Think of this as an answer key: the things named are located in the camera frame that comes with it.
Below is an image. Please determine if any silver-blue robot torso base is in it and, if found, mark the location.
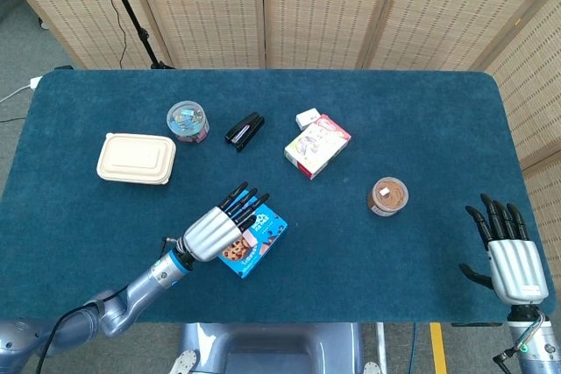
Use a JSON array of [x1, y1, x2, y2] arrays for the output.
[[168, 322, 382, 374]]

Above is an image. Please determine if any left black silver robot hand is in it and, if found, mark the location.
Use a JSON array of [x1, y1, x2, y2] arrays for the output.
[[181, 180, 272, 264]]

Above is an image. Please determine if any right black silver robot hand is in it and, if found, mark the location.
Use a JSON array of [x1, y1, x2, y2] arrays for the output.
[[458, 193, 550, 305]]

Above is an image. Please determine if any white and red biscuit box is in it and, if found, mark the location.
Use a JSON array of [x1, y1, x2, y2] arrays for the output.
[[283, 113, 352, 181]]

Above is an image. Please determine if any clear jar of binder clips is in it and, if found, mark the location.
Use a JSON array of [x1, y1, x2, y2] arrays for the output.
[[166, 100, 210, 145]]

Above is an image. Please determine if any blue chocolate chip cookie box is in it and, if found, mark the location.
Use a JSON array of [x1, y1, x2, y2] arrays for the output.
[[217, 189, 289, 279]]

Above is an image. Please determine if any white power cable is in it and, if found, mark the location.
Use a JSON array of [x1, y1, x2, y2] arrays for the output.
[[0, 84, 32, 104]]

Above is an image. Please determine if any small white box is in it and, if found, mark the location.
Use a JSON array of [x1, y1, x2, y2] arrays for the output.
[[295, 107, 321, 131]]

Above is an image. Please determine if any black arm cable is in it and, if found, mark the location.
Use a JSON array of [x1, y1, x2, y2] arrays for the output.
[[35, 288, 129, 374]]

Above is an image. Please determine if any blue floor cable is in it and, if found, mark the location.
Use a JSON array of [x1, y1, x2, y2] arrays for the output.
[[408, 323, 418, 374]]

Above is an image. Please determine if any thin black hanging cable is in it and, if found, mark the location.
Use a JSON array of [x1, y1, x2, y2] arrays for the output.
[[89, 0, 129, 69]]

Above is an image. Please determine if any blue felt table cloth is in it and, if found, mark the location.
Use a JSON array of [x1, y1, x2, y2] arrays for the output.
[[0, 68, 557, 325]]

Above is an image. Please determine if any clear jar of rubber bands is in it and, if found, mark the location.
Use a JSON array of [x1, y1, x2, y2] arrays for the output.
[[366, 176, 410, 218]]

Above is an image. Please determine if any black stapler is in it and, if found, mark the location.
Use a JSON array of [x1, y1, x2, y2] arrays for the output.
[[224, 112, 266, 153]]

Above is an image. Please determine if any white table leg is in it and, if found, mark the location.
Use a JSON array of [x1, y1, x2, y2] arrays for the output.
[[375, 322, 389, 374]]

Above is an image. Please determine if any yellow floor tape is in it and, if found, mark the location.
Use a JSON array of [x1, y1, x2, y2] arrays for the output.
[[429, 322, 448, 374]]

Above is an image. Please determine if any black tripod stand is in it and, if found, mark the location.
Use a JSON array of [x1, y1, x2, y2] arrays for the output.
[[96, 0, 176, 70]]

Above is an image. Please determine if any beige lidded lunch box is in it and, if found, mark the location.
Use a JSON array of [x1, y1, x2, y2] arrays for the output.
[[96, 131, 177, 186]]

